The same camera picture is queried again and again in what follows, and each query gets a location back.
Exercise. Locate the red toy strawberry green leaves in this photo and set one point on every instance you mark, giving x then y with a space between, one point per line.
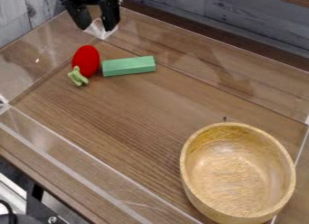
84 64

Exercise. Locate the clear acrylic enclosure wall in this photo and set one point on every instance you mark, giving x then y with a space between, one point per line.
100 144

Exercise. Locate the green rectangular block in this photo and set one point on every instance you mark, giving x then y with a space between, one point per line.
128 66

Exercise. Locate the wooden bowl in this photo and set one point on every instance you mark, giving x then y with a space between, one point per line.
237 173

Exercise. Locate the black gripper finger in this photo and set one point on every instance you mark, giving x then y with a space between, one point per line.
110 13
79 14

